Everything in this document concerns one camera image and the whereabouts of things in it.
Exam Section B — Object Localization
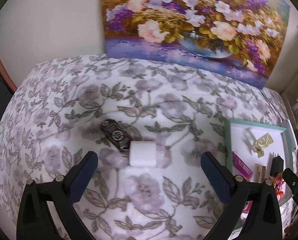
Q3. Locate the black cube charger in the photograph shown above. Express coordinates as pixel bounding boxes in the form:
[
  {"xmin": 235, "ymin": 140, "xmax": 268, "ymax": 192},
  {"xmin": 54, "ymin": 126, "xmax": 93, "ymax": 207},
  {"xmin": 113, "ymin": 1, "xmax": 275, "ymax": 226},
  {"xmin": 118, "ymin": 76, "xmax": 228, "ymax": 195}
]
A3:
[{"xmin": 269, "ymin": 155, "xmax": 284, "ymax": 178}]

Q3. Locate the gold black patterned lighter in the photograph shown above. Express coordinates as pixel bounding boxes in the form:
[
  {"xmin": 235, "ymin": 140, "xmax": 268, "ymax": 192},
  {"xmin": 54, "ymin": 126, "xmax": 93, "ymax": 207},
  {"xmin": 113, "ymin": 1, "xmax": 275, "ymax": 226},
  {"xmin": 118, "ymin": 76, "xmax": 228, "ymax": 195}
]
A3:
[{"xmin": 254, "ymin": 164, "xmax": 266, "ymax": 184}]

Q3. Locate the cream hair claw clip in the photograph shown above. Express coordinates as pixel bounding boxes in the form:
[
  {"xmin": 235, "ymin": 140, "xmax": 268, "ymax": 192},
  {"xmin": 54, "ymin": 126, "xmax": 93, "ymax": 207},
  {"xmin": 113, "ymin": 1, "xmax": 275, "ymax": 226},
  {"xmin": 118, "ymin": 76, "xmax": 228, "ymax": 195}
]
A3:
[{"xmin": 250, "ymin": 133, "xmax": 274, "ymax": 158}]

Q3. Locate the pink dog toy figure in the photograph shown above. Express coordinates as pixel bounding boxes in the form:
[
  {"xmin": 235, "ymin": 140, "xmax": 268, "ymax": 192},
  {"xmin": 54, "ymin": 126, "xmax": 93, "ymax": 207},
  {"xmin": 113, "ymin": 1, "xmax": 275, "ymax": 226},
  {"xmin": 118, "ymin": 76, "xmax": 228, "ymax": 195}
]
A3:
[{"xmin": 270, "ymin": 174, "xmax": 284, "ymax": 201}]

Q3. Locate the pink smart watch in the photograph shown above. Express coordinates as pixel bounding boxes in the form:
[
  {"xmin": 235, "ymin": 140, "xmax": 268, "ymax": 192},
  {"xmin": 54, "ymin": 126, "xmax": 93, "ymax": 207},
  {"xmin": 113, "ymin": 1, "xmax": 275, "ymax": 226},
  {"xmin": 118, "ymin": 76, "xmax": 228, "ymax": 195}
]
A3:
[{"xmin": 242, "ymin": 201, "xmax": 253, "ymax": 214}]

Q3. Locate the teal white tray box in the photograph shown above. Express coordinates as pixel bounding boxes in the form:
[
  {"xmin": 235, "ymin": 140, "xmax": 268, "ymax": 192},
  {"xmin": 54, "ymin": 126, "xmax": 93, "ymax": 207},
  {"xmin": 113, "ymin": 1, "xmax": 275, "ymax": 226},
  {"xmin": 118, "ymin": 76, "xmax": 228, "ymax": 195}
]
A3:
[{"xmin": 224, "ymin": 119, "xmax": 298, "ymax": 230}]

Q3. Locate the black toy car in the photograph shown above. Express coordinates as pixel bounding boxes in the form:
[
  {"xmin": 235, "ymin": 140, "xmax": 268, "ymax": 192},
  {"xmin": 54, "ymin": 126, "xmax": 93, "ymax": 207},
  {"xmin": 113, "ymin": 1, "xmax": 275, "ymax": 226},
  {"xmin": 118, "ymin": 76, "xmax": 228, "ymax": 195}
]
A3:
[{"xmin": 100, "ymin": 119, "xmax": 132, "ymax": 152}]

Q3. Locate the white charger adapter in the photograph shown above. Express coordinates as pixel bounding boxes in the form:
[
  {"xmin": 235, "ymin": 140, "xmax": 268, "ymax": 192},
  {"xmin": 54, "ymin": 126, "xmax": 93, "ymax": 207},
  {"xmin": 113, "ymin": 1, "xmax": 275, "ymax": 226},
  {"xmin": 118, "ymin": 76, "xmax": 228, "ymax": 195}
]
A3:
[{"xmin": 129, "ymin": 141, "xmax": 157, "ymax": 167}]

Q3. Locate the floral grey blanket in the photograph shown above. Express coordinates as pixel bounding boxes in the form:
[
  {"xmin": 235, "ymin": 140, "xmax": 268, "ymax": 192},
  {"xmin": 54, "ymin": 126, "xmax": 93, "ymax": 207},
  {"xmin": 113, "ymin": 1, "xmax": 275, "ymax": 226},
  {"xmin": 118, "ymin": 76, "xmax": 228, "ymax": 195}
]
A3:
[{"xmin": 0, "ymin": 54, "xmax": 287, "ymax": 239}]

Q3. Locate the flower painting canvas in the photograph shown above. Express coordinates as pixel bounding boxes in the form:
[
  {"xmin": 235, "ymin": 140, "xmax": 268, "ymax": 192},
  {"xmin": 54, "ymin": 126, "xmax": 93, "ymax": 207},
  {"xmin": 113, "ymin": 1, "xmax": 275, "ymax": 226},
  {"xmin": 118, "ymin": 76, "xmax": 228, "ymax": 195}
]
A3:
[{"xmin": 100, "ymin": 0, "xmax": 289, "ymax": 88}]

